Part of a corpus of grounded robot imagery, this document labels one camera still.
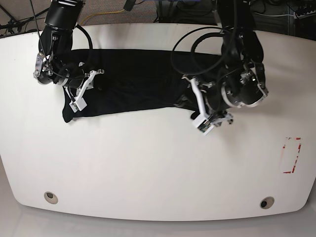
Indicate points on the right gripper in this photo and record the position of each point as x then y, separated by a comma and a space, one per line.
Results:
75, 86

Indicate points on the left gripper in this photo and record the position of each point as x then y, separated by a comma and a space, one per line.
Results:
241, 87

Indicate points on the black T-shirt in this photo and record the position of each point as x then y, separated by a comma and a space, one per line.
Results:
134, 80

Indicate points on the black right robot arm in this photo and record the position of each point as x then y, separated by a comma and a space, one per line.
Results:
56, 41

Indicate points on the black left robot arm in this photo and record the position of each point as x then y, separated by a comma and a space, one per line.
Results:
235, 24

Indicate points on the red tape rectangle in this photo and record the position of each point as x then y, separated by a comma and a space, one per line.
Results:
290, 154

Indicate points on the right table grommet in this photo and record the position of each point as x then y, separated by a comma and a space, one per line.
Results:
267, 203

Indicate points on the table grommet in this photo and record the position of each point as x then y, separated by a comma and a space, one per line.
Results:
267, 203
50, 198

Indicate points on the left table grommet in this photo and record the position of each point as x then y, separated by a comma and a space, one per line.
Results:
50, 198

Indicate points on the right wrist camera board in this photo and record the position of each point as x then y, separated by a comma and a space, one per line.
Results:
78, 105

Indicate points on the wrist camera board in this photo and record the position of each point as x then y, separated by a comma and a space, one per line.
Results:
78, 105
203, 124

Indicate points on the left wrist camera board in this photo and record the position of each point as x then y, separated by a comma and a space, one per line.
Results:
203, 124

